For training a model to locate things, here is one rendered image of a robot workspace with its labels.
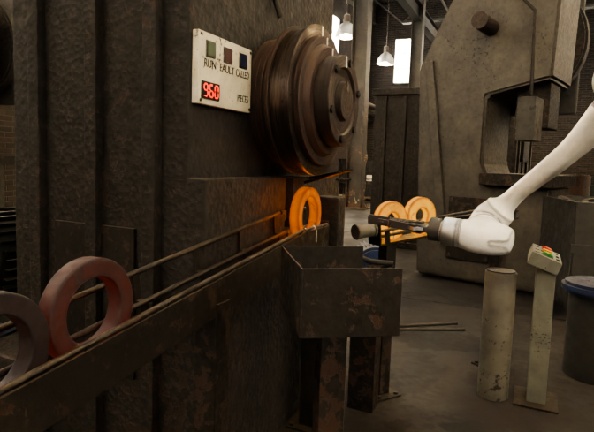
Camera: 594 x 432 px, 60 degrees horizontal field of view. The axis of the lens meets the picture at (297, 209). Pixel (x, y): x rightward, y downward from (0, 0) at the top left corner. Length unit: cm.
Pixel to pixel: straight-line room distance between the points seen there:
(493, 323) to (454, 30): 277
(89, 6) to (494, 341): 182
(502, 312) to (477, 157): 220
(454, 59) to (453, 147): 68
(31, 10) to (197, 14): 53
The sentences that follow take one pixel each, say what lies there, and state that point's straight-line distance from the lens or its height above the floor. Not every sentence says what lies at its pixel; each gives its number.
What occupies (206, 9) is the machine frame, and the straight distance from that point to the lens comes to 144.
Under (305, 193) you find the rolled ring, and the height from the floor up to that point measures 82.
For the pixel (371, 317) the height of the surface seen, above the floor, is 62.
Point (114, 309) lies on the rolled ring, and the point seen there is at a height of 64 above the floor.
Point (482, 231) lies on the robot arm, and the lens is 163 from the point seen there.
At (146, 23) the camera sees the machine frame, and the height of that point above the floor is 125.
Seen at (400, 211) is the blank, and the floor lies 74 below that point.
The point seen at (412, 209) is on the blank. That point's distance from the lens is 211.
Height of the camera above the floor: 92
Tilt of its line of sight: 5 degrees down
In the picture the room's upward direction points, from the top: 2 degrees clockwise
